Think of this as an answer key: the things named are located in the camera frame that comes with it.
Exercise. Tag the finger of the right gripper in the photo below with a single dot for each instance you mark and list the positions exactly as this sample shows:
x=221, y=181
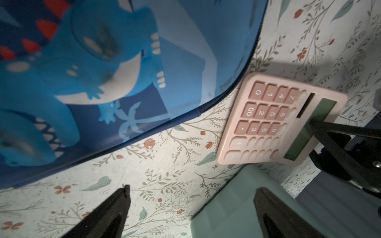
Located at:
x=350, y=154

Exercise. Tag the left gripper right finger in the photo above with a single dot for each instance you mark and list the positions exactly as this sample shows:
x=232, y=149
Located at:
x=277, y=220

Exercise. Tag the small pink calculator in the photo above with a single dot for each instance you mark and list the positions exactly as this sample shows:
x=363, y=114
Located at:
x=270, y=120

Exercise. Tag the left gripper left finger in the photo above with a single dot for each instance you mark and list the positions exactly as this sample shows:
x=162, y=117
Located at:
x=107, y=220

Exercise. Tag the blue dinosaur pencil case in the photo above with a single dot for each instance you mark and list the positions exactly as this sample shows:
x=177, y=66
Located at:
x=80, y=79

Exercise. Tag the mint green storage box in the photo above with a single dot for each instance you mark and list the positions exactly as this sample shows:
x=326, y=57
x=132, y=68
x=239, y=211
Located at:
x=232, y=213

